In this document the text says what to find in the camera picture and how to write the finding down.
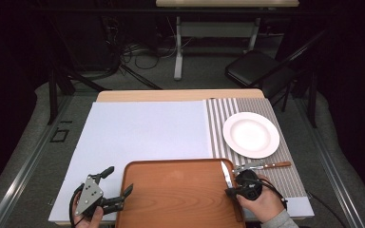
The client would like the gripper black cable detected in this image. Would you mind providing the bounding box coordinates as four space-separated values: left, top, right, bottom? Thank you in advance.
68 183 86 228
256 179 344 228

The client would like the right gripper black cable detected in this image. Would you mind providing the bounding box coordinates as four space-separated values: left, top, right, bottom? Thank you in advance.
256 179 344 228

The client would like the person's left hand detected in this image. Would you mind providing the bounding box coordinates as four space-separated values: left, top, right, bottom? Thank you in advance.
72 197 105 228

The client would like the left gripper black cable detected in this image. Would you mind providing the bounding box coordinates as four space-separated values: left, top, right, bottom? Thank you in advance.
68 183 86 228

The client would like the bundle of floor cables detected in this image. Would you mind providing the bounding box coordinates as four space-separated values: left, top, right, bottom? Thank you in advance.
100 15 192 81

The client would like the knife with wooden handle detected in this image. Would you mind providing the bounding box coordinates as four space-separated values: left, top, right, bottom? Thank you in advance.
220 160 245 223

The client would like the striped placemat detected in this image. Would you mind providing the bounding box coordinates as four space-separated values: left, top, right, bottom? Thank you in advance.
205 97 308 200

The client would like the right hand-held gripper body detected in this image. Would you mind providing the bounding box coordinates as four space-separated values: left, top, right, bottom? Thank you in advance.
235 169 264 201

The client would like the black folding chair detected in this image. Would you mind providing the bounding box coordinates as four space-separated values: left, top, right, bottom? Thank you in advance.
224 28 328 112

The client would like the white table sheet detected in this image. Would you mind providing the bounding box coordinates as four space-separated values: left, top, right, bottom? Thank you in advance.
48 100 316 223

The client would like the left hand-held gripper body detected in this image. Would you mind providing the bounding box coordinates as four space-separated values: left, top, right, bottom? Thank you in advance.
74 175 109 218

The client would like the fork with wooden handle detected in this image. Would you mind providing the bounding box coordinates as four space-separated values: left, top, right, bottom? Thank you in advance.
232 160 293 174

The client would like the aluminium floor rail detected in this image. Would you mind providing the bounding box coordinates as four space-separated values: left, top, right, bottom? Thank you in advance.
293 91 365 228
0 94 74 228

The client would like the black metal stand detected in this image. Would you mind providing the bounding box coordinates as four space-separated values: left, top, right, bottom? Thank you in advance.
46 65 109 126

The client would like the wooden tray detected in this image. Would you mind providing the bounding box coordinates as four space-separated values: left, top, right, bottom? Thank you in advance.
115 158 247 228

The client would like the white-legged desk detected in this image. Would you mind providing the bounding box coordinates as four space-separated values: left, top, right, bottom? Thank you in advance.
155 0 300 82

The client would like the white plate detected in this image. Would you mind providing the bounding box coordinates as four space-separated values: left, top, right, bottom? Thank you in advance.
221 111 280 160

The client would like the person's right hand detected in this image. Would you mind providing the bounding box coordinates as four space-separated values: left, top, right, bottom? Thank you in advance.
236 175 286 224

